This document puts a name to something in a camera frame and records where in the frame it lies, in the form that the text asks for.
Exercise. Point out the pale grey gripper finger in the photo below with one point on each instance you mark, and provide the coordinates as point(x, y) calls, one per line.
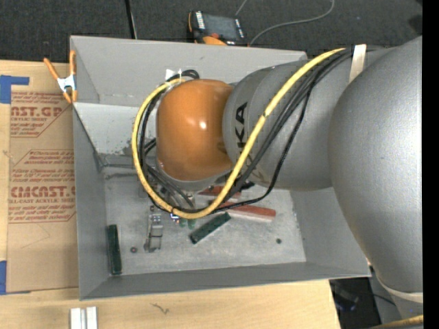
point(150, 235)
point(157, 233)

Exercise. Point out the dark green flat block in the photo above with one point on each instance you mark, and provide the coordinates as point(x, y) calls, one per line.
point(209, 230)
point(114, 252)

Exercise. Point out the red-brown flat block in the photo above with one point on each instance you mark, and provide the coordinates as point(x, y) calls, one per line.
point(213, 193)
point(255, 213)

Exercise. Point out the grey metal bin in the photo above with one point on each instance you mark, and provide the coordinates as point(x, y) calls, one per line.
point(240, 252)

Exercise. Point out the brown cardboard board red print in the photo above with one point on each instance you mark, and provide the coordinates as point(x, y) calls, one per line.
point(41, 238)

